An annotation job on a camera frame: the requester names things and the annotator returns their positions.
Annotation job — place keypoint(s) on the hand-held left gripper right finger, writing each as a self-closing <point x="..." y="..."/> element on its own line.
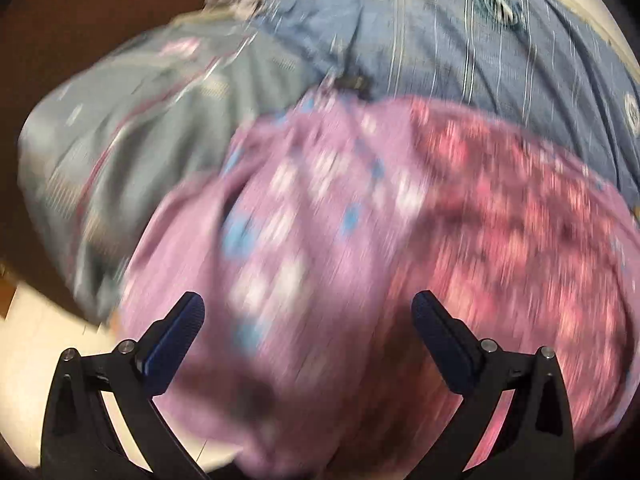
<point x="440" y="345"/>

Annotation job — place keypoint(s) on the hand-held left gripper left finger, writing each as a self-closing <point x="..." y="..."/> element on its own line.
<point x="172" y="342"/>

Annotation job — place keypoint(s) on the pink swirl floral garment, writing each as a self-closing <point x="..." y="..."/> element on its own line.
<point x="525" y="240"/>

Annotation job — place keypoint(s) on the purple flowered cloth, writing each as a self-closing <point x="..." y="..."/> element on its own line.
<point x="300" y="285"/>

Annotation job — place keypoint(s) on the grey patterned cloth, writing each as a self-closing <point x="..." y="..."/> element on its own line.
<point x="140" y="140"/>

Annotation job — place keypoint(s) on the blue plaid quilt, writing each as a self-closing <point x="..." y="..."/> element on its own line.
<point x="425" y="35"/>

